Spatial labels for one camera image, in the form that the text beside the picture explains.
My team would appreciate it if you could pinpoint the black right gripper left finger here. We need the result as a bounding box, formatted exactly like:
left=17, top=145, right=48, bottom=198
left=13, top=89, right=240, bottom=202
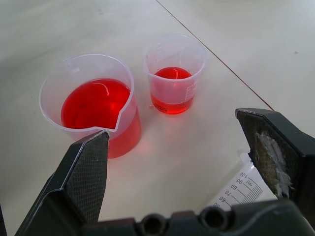
left=14, top=129, right=111, bottom=236

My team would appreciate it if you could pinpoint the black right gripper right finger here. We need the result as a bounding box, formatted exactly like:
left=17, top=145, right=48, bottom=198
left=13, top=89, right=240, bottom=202
left=235, top=107, right=315, bottom=204

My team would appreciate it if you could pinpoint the clear graduated measuring cylinder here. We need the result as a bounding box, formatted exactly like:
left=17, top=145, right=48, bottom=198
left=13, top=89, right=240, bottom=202
left=208, top=152, right=276, bottom=211

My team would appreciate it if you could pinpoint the large clear plastic beaker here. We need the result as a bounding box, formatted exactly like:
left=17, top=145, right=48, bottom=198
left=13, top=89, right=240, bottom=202
left=39, top=53, right=142, bottom=159

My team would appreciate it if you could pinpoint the small clear plastic beaker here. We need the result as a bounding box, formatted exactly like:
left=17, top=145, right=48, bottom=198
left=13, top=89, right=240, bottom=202
left=143, top=33, right=207, bottom=115

